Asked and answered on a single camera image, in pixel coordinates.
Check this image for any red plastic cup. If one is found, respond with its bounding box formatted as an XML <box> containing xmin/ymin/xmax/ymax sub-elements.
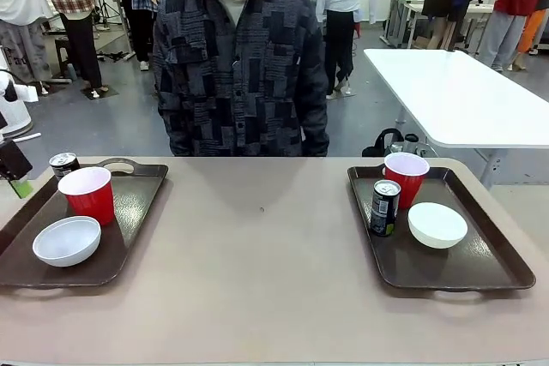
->
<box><xmin>383</xmin><ymin>152</ymin><xmax>431</xmax><ymax>211</ymax></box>
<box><xmin>57</xmin><ymin>166</ymin><xmax>116</xmax><ymax>226</ymax></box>

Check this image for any person's right forearm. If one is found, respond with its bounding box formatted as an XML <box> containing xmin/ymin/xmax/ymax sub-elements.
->
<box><xmin>153</xmin><ymin>91</ymin><xmax>192</xmax><ymax>158</ymax></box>

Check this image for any black green soda can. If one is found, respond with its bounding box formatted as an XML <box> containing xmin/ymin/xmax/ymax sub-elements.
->
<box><xmin>370</xmin><ymin>179</ymin><xmax>402</xmax><ymax>237</ymax></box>
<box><xmin>48</xmin><ymin>153</ymin><xmax>81</xmax><ymax>182</ymax></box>

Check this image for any white plastic bowl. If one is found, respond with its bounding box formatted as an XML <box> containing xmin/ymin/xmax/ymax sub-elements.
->
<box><xmin>407</xmin><ymin>201</ymin><xmax>468</xmax><ymax>249</ymax></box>
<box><xmin>33</xmin><ymin>216</ymin><xmax>103</xmax><ymax>268</ymax></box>

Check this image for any person in patchwork shirt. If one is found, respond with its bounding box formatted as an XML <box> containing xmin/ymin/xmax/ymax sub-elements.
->
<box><xmin>153</xmin><ymin>0</ymin><xmax>331</xmax><ymax>158</ymax></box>

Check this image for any brown plastic serving tray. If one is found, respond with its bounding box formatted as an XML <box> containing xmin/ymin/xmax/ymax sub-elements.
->
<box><xmin>346</xmin><ymin>164</ymin><xmax>537</xmax><ymax>303</ymax></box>
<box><xmin>0</xmin><ymin>158</ymin><xmax>169</xmax><ymax>298</ymax></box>

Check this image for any person's left forearm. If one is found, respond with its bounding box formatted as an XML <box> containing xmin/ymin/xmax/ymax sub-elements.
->
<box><xmin>299</xmin><ymin>91</ymin><xmax>331</xmax><ymax>158</ymax></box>

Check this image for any white folding table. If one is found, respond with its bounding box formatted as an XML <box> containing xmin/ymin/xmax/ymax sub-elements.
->
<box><xmin>363</xmin><ymin>48</ymin><xmax>549</xmax><ymax>189</ymax></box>

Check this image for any dark stool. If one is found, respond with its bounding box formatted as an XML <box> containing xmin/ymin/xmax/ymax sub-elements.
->
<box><xmin>52</xmin><ymin>35</ymin><xmax>75</xmax><ymax>81</ymax></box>

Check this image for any black bag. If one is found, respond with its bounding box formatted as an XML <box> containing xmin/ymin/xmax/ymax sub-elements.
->
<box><xmin>362</xmin><ymin>128</ymin><xmax>404</xmax><ymax>158</ymax></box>

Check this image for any grey background workbench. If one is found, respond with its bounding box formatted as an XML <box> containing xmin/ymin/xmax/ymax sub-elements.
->
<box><xmin>384</xmin><ymin>0</ymin><xmax>494</xmax><ymax>51</ymax></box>

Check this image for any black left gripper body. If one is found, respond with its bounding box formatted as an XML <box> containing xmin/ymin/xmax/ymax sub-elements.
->
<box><xmin>0</xmin><ymin>141</ymin><xmax>33</xmax><ymax>182</ymax></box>

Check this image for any person in orange trousers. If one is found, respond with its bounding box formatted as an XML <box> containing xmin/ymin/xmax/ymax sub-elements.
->
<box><xmin>516</xmin><ymin>9</ymin><xmax>548</xmax><ymax>57</ymax></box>

